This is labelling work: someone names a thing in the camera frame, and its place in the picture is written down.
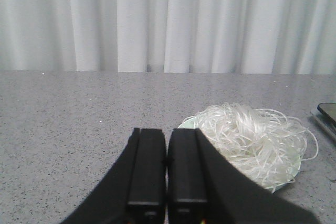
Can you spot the black and silver kitchen scale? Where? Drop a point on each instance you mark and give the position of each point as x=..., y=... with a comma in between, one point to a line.
x=324, y=115

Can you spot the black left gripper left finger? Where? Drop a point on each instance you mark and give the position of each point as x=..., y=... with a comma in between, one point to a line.
x=133, y=190

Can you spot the mint green round plate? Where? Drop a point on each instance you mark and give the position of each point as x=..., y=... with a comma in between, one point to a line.
x=267, y=152

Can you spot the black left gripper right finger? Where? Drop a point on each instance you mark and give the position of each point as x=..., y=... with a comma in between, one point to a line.
x=204, y=187

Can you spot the white pleated curtain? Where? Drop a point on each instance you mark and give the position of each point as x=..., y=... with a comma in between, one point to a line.
x=207, y=36

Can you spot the white vermicelli noodle bundle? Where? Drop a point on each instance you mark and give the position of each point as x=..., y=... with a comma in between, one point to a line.
x=235, y=110

